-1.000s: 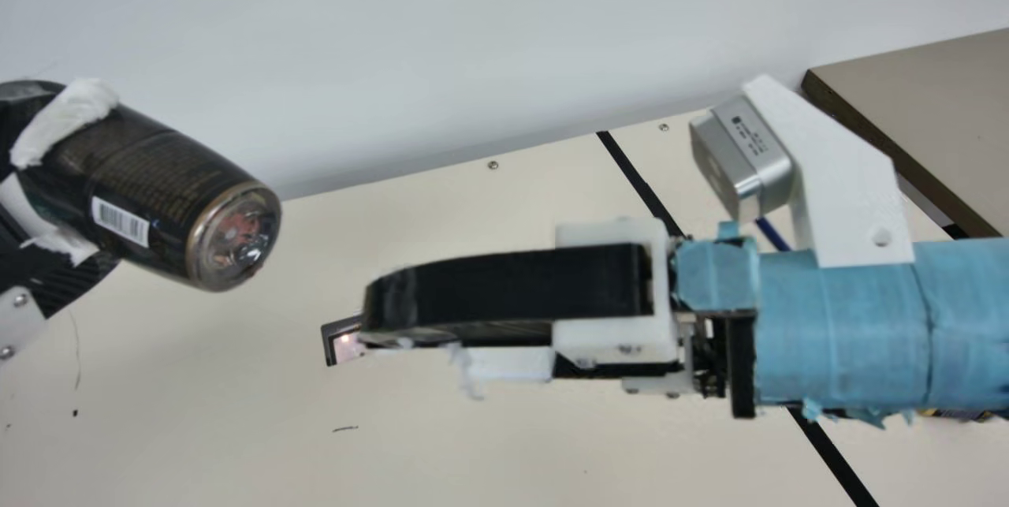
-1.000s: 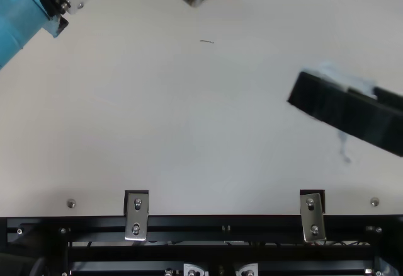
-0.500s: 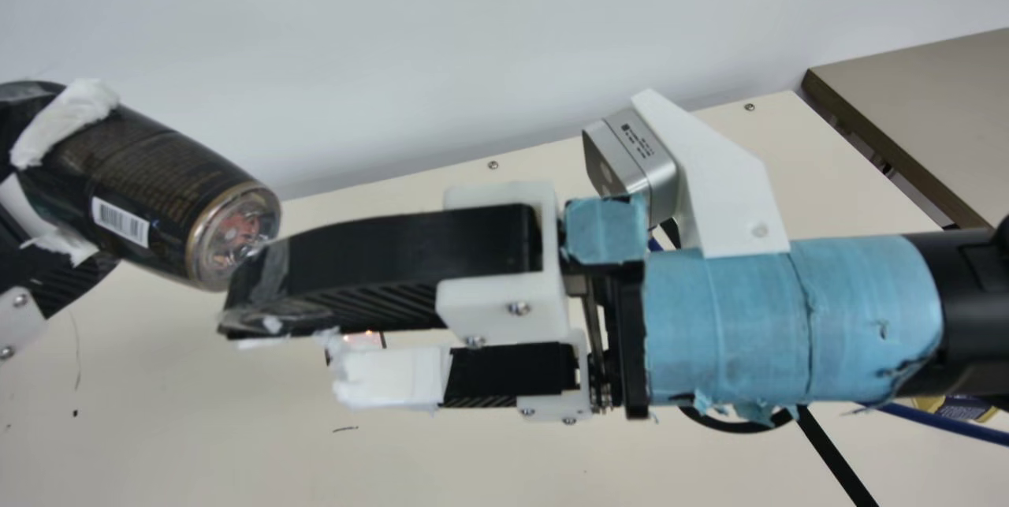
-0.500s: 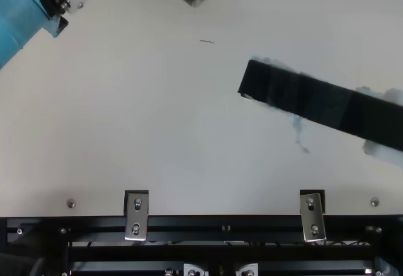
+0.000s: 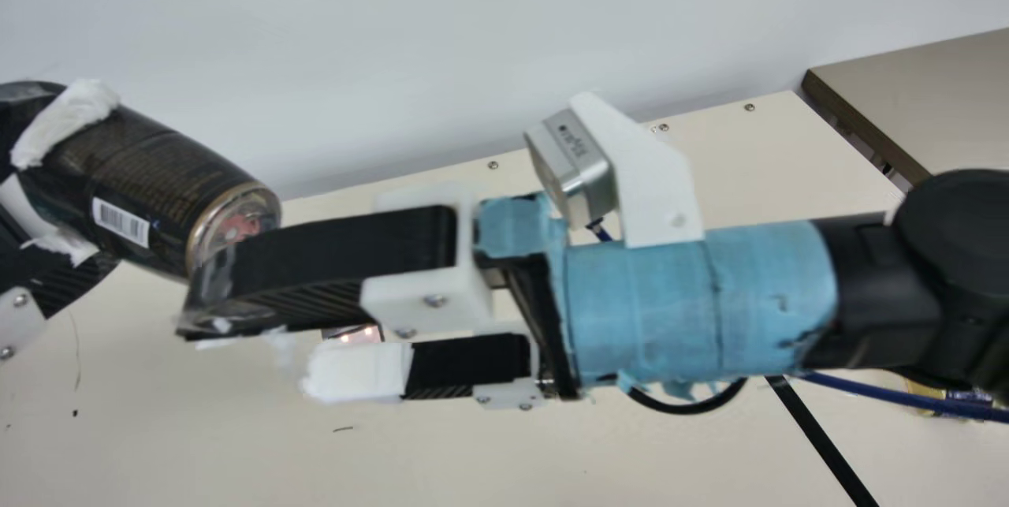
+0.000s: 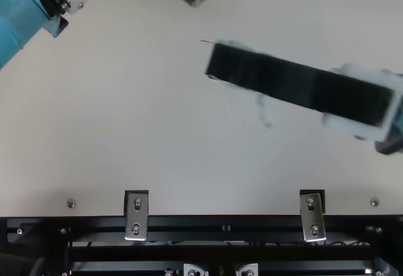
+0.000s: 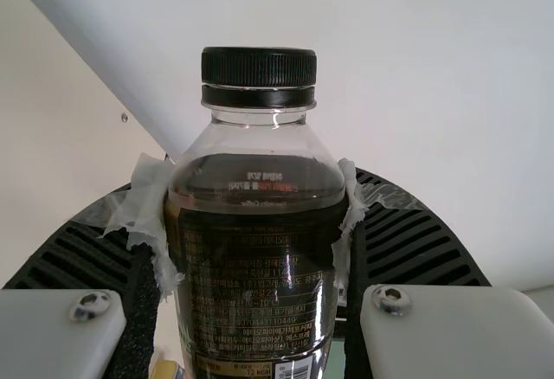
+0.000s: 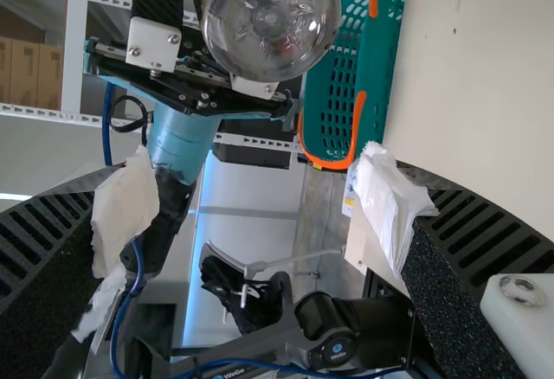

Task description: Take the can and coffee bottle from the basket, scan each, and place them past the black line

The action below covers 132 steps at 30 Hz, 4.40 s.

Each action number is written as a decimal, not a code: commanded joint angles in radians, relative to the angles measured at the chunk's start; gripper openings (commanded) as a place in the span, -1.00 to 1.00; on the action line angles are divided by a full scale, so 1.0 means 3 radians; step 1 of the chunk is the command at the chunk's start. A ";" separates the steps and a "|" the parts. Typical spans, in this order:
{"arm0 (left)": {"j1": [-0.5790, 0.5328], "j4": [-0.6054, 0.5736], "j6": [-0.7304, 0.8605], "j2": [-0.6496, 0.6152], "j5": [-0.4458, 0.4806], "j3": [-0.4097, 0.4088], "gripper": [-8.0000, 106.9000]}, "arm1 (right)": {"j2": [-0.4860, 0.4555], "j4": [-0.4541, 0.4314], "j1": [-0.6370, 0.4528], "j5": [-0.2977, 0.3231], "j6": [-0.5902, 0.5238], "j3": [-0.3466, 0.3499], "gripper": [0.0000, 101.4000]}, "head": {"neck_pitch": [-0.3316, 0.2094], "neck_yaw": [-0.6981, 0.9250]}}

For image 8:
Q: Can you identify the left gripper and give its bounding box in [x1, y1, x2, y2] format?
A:
[84, 0, 300, 182]

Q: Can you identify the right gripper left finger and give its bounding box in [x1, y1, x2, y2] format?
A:
[0, 145, 159, 379]

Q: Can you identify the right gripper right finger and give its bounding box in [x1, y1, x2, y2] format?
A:
[345, 140, 554, 379]

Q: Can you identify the dark coffee bottle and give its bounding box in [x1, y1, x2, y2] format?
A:
[201, 0, 343, 82]

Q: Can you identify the teal shopping basket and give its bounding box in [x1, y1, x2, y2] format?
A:
[297, 0, 410, 173]

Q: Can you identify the white metal shelf rack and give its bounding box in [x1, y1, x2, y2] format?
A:
[0, 0, 136, 128]

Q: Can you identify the cardboard box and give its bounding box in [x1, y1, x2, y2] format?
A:
[9, 39, 41, 107]
[37, 43, 65, 111]

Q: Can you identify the black cable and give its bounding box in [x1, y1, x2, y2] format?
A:
[109, 94, 153, 134]

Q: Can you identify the blue cable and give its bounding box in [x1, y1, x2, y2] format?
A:
[101, 82, 319, 379]

